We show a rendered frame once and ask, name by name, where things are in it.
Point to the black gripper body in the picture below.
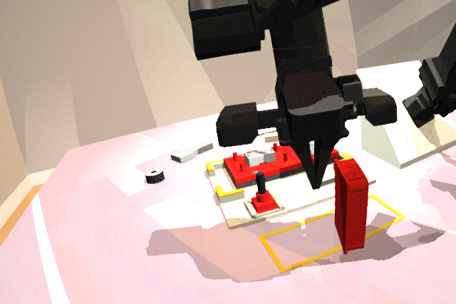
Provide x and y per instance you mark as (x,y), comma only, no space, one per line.
(240,124)

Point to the beige rectangular block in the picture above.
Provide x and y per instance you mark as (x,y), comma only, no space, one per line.
(271,137)

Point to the yellow rectangular outline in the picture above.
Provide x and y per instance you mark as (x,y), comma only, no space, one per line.
(278,263)

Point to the red rectangular shell with corner holes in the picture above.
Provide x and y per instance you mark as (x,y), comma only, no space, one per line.
(351,203)

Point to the small black tyre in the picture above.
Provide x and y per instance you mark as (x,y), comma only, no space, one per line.
(154,176)

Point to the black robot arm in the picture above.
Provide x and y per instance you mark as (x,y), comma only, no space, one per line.
(316,104)

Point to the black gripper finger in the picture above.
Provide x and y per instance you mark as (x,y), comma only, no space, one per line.
(304,154)
(322,152)

